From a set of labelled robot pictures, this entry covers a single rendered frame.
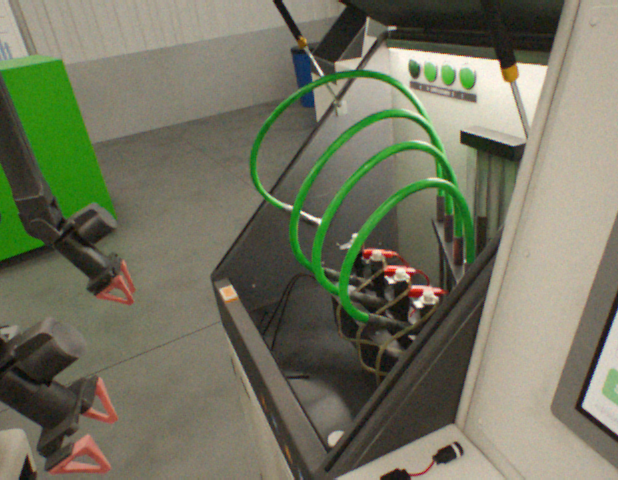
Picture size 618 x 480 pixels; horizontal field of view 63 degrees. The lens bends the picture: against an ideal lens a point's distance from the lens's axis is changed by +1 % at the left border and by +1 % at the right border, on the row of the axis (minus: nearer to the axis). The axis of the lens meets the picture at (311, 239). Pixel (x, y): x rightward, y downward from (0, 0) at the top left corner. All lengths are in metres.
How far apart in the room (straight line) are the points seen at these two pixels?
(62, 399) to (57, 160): 3.33
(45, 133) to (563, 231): 3.70
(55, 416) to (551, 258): 0.68
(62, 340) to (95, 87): 6.57
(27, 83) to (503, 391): 3.65
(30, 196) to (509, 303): 0.88
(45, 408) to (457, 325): 0.58
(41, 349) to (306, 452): 0.41
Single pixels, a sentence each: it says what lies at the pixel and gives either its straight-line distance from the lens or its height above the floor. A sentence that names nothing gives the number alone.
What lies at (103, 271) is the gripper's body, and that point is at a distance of 1.17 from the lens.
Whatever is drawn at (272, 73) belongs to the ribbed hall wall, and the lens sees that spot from 7.89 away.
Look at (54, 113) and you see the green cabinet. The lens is 4.02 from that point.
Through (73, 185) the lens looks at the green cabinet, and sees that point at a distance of 4.12.
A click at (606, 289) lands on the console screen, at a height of 1.27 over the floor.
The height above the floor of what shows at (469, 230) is 1.22.
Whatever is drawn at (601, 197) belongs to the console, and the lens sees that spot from 0.59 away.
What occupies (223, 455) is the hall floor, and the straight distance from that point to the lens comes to 2.14.
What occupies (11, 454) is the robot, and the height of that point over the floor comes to 0.80.
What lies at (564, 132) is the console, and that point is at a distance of 0.62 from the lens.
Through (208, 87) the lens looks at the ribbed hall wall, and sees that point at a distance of 7.55.
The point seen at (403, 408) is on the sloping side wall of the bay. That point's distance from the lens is 0.75.
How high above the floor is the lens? 1.59
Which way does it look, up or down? 27 degrees down
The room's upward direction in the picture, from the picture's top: 8 degrees counter-clockwise
